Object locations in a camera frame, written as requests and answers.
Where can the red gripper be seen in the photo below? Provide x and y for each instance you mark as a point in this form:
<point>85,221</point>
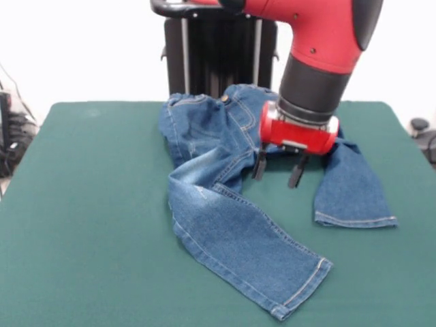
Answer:
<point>296,134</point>

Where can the blue denim jeans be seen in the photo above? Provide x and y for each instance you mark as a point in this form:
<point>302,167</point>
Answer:
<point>211,204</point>

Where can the red robot arm base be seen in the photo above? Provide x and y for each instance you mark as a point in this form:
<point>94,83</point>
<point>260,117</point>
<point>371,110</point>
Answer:
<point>204,1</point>

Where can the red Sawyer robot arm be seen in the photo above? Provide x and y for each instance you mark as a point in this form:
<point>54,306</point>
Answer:
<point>323,41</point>

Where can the black round knob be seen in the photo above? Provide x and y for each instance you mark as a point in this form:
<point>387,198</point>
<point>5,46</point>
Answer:
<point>419,123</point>

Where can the dark green table cloth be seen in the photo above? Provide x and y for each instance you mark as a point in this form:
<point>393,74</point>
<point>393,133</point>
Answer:
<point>102,238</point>

